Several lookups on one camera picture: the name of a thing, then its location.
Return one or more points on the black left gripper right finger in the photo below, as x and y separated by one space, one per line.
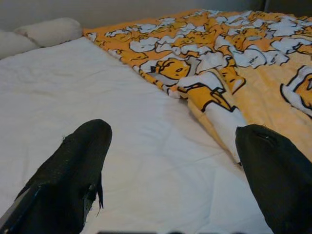
273 175

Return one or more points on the beige pillow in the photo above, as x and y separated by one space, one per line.
48 31
14 45

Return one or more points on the yellow cartoon egg blanket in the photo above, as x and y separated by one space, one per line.
268 102

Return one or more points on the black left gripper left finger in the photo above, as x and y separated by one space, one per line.
68 170

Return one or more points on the white quilted mattress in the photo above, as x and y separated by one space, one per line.
97 85

